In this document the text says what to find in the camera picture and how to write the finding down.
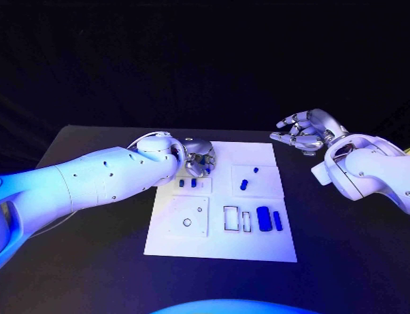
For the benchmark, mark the white task board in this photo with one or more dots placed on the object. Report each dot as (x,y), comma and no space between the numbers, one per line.
(221,203)

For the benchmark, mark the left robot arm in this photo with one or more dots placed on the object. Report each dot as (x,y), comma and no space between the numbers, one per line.
(83,179)

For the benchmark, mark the thin long blue cylinder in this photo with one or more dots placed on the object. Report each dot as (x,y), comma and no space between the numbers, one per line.
(277,220)

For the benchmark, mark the small blue block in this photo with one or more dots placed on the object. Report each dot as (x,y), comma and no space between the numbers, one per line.
(193,182)
(181,183)

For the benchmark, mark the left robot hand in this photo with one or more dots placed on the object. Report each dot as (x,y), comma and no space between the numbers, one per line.
(200,157)

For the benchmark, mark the thick long blue cylinder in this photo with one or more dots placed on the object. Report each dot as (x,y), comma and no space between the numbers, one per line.
(263,218)

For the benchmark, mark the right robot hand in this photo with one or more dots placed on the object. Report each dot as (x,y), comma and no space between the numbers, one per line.
(313,132)

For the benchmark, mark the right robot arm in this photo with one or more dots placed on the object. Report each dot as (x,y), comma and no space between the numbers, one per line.
(374,171)

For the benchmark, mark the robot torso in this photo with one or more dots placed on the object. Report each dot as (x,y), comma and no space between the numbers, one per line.
(234,307)

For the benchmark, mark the blue oblong plug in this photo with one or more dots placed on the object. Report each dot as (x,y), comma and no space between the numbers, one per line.
(243,184)

